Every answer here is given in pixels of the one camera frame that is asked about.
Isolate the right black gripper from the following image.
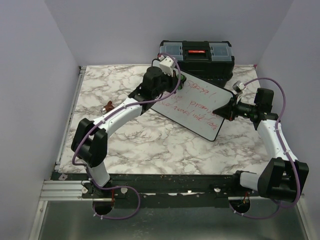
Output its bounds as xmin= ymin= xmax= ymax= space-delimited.
xmin=212 ymin=94 xmax=257 ymax=122

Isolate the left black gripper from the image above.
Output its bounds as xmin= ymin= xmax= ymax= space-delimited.
xmin=153 ymin=69 xmax=182 ymax=98

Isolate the white whiteboard with red writing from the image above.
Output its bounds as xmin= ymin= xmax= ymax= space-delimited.
xmin=151 ymin=72 xmax=234 ymax=142

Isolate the green round eraser pad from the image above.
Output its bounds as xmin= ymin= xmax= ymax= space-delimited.
xmin=178 ymin=76 xmax=187 ymax=90

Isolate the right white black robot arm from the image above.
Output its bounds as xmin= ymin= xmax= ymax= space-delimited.
xmin=213 ymin=88 xmax=309 ymax=203

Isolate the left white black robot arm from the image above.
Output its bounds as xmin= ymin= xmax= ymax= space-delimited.
xmin=71 ymin=66 xmax=186 ymax=198

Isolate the black plastic toolbox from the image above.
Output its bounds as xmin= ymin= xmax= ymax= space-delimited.
xmin=159 ymin=40 xmax=235 ymax=87

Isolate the brown metal nozzle tip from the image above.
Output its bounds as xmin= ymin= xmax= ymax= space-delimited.
xmin=100 ymin=101 xmax=115 ymax=115

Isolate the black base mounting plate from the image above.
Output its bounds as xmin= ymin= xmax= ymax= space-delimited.
xmin=51 ymin=171 xmax=258 ymax=209

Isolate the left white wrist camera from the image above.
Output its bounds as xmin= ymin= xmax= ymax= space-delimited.
xmin=159 ymin=55 xmax=176 ymax=77

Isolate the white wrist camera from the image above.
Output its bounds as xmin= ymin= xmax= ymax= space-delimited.
xmin=232 ymin=80 xmax=247 ymax=98
xmin=159 ymin=55 xmax=176 ymax=77

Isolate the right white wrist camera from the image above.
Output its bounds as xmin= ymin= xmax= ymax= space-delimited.
xmin=232 ymin=80 xmax=247 ymax=98

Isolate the aluminium extrusion rail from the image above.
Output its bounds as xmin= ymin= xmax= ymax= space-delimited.
xmin=39 ymin=179 xmax=87 ymax=201

